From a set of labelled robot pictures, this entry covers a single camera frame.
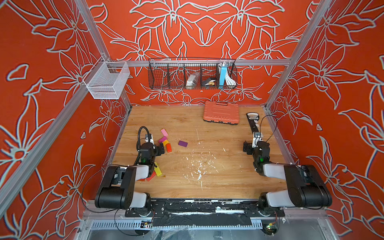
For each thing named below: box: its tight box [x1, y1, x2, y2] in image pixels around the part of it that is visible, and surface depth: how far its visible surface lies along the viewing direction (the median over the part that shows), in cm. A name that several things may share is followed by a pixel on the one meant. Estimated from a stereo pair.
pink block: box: [160, 128, 169, 137], surface depth 105 cm
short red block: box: [166, 143, 173, 153], surface depth 97 cm
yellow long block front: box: [154, 161, 162, 177], surface depth 87 cm
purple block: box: [178, 140, 188, 148], surface depth 100 cm
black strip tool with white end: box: [246, 112, 260, 134], surface depth 112 cm
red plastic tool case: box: [203, 100, 240, 125], surface depth 112 cm
